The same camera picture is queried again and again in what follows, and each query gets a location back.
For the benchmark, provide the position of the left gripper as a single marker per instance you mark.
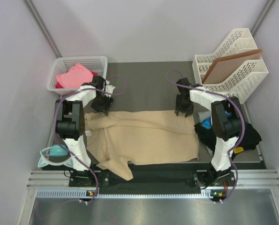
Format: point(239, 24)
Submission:
point(105, 107)

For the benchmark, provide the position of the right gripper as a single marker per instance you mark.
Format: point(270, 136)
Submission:
point(188, 111)

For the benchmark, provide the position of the beige t shirt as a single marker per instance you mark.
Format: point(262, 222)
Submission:
point(142, 138)

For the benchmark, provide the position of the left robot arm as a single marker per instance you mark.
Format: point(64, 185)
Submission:
point(69, 121)

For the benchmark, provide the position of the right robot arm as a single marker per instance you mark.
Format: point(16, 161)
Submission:
point(227, 121)

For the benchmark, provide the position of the grey t shirt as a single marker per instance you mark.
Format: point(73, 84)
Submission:
point(203, 115)

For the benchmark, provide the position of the pink folded t shirt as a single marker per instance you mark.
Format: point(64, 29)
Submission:
point(74, 77)

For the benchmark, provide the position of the white plastic basket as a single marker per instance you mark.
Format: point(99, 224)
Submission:
point(66, 71)

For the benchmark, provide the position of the brown cardboard sheet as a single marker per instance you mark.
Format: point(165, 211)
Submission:
point(223, 67)

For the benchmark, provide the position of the white file organizer rack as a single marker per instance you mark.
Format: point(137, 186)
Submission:
point(247, 74)

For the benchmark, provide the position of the teal headphones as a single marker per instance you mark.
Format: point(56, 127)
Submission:
point(55, 151)

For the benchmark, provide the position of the black graphic t shirt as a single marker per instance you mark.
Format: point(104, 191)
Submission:
point(245, 152)

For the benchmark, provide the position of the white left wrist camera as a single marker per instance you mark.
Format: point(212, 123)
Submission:
point(108, 88)

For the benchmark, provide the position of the aluminium frame rail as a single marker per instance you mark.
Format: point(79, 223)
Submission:
point(248, 179)

